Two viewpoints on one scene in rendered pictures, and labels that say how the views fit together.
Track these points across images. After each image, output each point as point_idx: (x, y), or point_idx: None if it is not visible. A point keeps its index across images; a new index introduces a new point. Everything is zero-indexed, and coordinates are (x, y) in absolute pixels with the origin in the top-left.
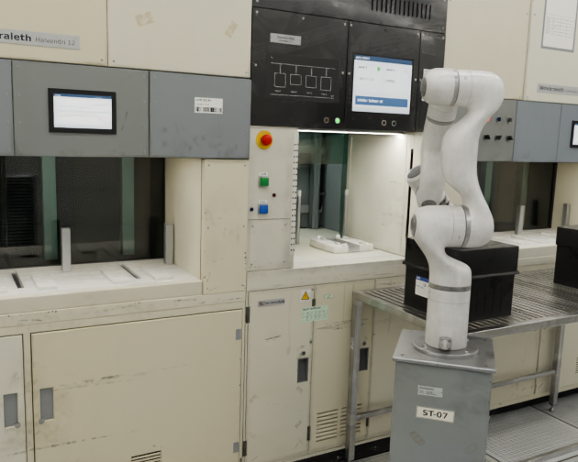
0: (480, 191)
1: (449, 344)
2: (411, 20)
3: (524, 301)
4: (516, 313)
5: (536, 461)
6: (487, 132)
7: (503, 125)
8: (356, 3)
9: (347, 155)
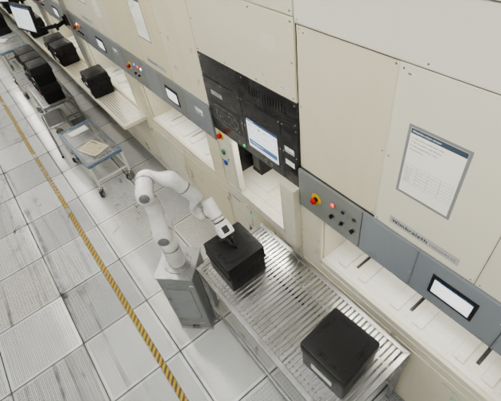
0: (152, 227)
1: (165, 260)
2: (273, 110)
3: (269, 302)
4: (238, 294)
5: (243, 345)
6: (334, 213)
7: (348, 219)
8: (241, 87)
9: None
